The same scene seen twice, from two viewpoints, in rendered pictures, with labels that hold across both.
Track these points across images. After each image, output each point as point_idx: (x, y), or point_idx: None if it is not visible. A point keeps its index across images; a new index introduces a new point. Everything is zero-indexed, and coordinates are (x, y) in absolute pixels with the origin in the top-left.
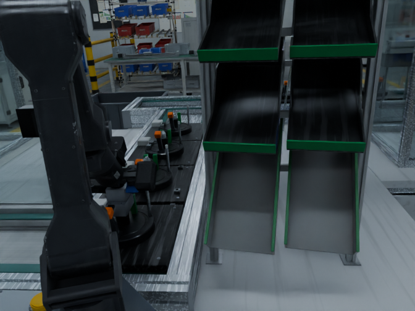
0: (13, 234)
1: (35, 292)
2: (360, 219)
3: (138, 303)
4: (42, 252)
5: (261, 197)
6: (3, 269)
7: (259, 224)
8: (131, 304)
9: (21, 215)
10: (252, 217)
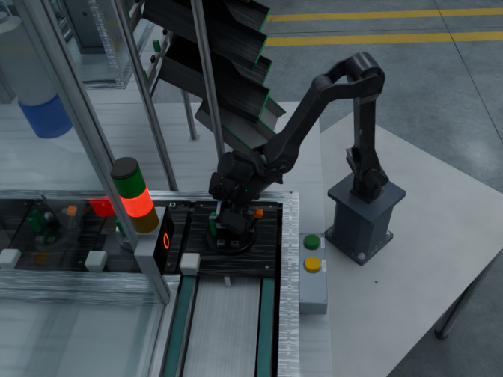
0: (193, 360)
1: (302, 274)
2: (195, 124)
3: (348, 179)
4: (376, 170)
5: (248, 132)
6: (268, 320)
7: (261, 143)
8: (349, 181)
9: (172, 352)
10: (257, 143)
